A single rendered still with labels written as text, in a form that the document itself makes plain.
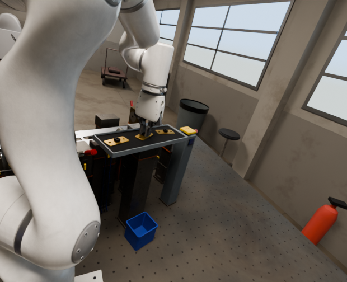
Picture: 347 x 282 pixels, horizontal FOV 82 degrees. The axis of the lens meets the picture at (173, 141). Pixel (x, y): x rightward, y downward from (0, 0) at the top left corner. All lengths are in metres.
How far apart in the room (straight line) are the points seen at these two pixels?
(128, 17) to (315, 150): 2.44
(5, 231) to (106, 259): 0.57
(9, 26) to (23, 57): 7.25
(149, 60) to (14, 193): 0.50
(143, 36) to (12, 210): 0.45
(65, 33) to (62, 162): 0.18
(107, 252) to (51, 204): 0.64
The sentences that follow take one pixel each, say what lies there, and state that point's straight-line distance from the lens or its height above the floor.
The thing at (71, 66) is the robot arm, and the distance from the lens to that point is 0.31.
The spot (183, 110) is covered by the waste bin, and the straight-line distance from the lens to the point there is 3.46.
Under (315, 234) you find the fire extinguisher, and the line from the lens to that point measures 2.39.
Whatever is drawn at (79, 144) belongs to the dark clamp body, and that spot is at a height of 1.08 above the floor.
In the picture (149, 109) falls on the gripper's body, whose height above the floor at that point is 1.28.
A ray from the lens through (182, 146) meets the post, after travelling 0.97.
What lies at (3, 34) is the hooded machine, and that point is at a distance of 7.55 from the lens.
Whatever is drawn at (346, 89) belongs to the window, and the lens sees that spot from 2.62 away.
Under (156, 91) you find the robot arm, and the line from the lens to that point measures 0.70.
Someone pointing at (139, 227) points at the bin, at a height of 0.70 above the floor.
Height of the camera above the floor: 1.50
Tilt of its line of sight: 25 degrees down
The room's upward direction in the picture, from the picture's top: 15 degrees clockwise
